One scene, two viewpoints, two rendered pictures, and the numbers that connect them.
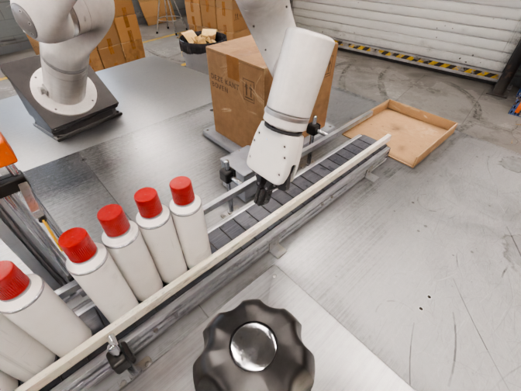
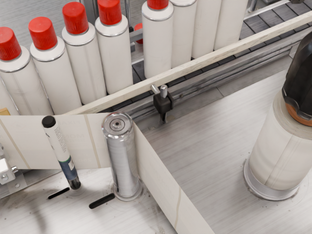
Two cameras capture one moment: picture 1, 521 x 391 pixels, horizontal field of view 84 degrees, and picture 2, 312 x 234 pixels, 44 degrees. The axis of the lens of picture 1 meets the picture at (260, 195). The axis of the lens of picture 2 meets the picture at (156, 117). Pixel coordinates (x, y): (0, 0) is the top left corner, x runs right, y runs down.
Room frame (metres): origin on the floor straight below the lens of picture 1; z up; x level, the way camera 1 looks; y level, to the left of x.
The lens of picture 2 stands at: (-0.24, 0.12, 1.44)
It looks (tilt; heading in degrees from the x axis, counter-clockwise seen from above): 56 degrees down; 14
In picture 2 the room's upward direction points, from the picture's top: straight up
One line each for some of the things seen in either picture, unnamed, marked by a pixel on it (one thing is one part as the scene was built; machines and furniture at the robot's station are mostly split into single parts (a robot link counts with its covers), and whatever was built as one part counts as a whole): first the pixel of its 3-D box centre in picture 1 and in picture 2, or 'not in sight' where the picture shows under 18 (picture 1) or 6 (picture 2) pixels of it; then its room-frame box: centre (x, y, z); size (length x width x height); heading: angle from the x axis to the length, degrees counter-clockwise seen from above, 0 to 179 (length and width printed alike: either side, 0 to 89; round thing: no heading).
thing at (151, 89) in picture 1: (125, 110); not in sight; (1.12, 0.56, 0.81); 0.90 x 0.90 x 0.04; 50
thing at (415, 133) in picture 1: (399, 129); not in sight; (0.90, -0.48, 0.85); 0.30 x 0.26 x 0.04; 133
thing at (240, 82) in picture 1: (271, 91); not in sight; (0.90, -0.04, 0.99); 0.30 x 0.24 x 0.27; 133
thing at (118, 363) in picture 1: (125, 360); (164, 107); (0.15, 0.20, 0.89); 0.03 x 0.03 x 0.12; 43
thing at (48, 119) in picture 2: not in sight; (63, 157); (-0.03, 0.30, 0.97); 0.02 x 0.02 x 0.19
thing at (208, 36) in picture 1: (205, 48); not in sight; (3.02, 0.53, 0.50); 0.42 x 0.41 x 0.28; 140
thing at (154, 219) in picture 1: (161, 238); (204, 12); (0.31, 0.17, 0.98); 0.05 x 0.05 x 0.20
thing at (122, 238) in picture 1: (132, 256); (180, 21); (0.27, 0.20, 0.98); 0.05 x 0.05 x 0.20
